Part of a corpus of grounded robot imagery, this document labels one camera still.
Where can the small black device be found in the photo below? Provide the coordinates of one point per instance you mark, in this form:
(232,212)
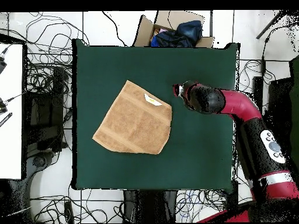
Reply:
(2,107)

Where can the pink garment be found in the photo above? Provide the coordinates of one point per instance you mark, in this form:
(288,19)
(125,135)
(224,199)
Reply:
(161,30)

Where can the brown cardboard box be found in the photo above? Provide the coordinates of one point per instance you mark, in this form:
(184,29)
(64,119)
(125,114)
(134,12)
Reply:
(144,32)

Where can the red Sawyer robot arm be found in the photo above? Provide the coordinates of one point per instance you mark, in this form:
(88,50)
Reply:
(238,105)

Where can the black equipment stand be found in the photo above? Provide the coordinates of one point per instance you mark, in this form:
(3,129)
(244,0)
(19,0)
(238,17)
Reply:
(44,112)

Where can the orange terry towel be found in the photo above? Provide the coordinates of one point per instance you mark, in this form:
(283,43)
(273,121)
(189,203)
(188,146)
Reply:
(135,121)

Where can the black power strip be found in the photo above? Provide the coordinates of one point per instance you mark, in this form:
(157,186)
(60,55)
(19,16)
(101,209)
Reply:
(69,212)

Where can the black rectangular box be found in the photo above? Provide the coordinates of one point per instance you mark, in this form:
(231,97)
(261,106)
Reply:
(231,198)

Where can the dark green table cloth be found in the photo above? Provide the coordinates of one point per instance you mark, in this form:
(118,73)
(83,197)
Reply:
(163,168)

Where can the blue denim garment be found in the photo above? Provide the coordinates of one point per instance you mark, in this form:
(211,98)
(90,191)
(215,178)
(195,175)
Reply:
(190,29)

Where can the black slanted bar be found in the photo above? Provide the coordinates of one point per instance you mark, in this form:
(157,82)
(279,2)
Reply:
(268,25)

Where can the grey round base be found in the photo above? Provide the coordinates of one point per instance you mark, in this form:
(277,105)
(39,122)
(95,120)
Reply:
(38,161)

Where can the black monitor stand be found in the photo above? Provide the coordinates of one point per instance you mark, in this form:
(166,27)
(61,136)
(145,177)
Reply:
(280,102)

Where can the black slotted strip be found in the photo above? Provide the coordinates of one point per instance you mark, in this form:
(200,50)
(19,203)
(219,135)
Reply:
(5,119)

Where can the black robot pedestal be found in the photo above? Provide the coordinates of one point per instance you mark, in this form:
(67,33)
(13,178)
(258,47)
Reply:
(149,207)

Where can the dark navy garment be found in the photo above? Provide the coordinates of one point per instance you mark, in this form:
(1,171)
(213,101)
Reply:
(170,40)

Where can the white side table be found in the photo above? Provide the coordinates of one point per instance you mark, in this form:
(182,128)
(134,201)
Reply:
(11,140)

